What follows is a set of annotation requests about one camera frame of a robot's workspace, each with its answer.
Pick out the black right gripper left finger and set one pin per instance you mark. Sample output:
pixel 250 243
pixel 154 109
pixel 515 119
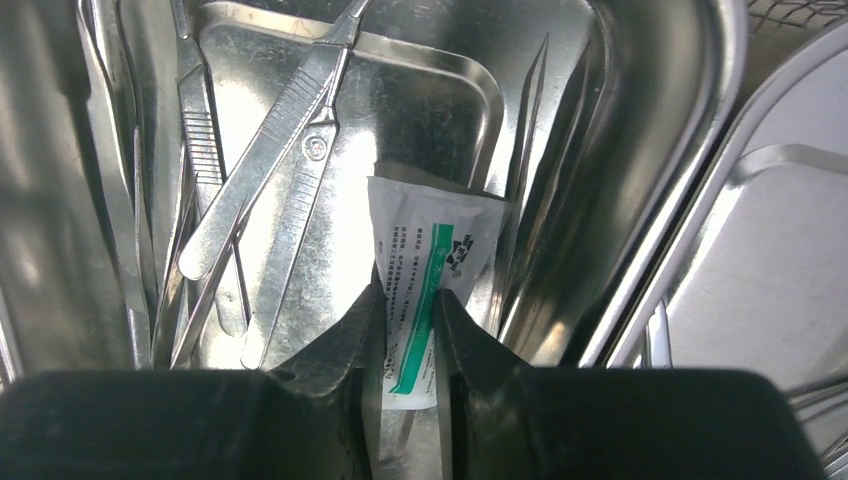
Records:
pixel 315 416

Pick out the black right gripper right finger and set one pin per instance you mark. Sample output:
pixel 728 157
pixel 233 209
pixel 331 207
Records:
pixel 501 418

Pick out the green white sterile packet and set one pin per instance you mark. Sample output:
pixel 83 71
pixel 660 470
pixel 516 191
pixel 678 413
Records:
pixel 426 239

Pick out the steel mesh instrument tray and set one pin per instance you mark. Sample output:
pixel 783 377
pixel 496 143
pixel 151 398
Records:
pixel 676 171

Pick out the steel forceps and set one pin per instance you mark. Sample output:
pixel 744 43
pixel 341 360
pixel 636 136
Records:
pixel 295 185

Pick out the steel tweezers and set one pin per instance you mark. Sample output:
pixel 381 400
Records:
pixel 187 304

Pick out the steel scalpel handle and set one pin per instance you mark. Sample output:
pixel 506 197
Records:
pixel 310 92

